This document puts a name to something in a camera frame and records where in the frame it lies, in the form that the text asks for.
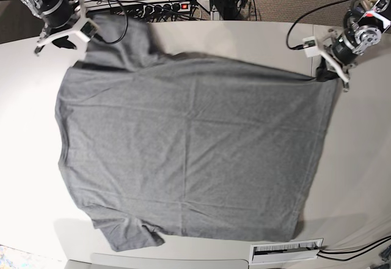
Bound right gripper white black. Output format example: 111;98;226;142
34;0;98;56

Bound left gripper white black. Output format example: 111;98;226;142
316;29;357;92

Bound grey T-shirt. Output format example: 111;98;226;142
55;16;338;252

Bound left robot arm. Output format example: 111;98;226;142
316;0;390;92

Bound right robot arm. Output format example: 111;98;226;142
20;0;98;55

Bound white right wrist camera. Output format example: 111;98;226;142
80;21;99;42

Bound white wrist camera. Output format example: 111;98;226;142
80;21;99;42
302;36;320;58

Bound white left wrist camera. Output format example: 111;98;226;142
302;36;320;58

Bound black camera cable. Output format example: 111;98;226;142
286;0;364;51
79;0;129;45

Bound white power strip red switch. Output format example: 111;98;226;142
114;1;193;18

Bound black cables at table edge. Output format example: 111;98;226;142
317;234;391;262

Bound white table cable grommet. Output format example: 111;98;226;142
249;238;324;265

